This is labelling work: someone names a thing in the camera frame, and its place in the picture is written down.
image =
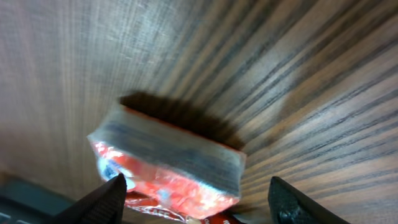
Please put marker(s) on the red white tissue packet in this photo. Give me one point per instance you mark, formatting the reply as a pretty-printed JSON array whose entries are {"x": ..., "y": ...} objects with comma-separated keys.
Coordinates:
[{"x": 183, "y": 171}]

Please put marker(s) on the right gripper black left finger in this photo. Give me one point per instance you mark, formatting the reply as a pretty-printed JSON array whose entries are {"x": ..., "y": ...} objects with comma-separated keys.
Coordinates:
[{"x": 104, "y": 205}]

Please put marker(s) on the grey plastic mesh basket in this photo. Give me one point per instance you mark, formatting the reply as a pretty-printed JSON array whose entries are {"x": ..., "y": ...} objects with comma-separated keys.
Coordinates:
[{"x": 24, "y": 202}]

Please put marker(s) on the red snack stick packet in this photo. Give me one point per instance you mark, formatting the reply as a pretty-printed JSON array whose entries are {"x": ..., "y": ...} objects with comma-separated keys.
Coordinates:
[{"x": 150, "y": 206}]

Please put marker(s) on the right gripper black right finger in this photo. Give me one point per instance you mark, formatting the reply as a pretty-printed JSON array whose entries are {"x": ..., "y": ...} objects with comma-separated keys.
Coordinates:
[{"x": 288, "y": 205}]

